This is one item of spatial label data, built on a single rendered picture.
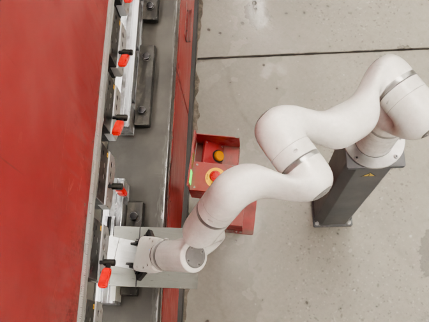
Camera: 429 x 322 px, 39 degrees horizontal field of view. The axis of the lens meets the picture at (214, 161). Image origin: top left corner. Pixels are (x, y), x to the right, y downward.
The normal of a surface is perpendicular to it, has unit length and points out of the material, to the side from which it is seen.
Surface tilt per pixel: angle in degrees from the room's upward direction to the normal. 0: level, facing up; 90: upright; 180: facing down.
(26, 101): 90
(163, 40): 0
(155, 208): 0
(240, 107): 0
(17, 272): 90
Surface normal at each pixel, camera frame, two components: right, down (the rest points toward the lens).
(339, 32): -0.05, -0.29
